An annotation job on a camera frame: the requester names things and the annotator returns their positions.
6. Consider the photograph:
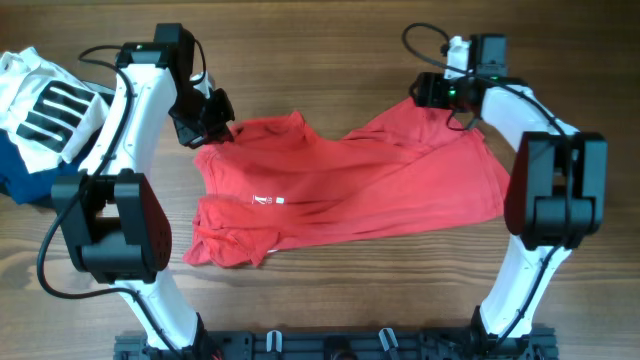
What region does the red t-shirt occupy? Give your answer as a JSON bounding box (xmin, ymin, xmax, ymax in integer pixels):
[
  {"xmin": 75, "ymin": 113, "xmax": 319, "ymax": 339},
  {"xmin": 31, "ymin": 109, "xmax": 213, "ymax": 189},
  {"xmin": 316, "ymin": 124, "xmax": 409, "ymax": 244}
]
[{"xmin": 183, "ymin": 99, "xmax": 509, "ymax": 267}]

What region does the white printed t-shirt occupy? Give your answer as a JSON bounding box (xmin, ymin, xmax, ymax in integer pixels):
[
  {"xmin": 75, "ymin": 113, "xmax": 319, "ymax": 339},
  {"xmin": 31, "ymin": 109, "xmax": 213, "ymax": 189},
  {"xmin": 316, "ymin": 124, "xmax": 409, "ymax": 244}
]
[{"xmin": 1, "ymin": 47, "xmax": 109, "ymax": 173}]

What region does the black folded garment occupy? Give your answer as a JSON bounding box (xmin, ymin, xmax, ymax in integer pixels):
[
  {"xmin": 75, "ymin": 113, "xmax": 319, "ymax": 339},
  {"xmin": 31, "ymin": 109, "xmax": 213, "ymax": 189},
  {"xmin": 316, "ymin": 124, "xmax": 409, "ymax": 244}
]
[{"xmin": 84, "ymin": 81, "xmax": 115, "ymax": 106}]

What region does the blue folded garment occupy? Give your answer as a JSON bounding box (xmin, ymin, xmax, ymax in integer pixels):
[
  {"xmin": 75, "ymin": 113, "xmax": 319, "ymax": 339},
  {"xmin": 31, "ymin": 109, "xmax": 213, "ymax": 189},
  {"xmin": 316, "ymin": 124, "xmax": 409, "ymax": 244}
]
[{"xmin": 1, "ymin": 130, "xmax": 87, "ymax": 209}]

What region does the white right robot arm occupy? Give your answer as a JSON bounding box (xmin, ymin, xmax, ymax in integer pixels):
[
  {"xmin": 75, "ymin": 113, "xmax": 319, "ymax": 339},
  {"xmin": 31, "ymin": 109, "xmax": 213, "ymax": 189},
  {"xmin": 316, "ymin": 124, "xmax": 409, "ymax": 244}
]
[{"xmin": 409, "ymin": 72, "xmax": 608, "ymax": 353}]

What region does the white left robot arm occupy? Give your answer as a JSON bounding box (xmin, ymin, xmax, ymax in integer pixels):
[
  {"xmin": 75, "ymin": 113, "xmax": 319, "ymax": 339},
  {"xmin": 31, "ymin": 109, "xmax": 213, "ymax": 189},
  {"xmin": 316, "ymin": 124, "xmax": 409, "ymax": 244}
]
[{"xmin": 36, "ymin": 40, "xmax": 235, "ymax": 359}]

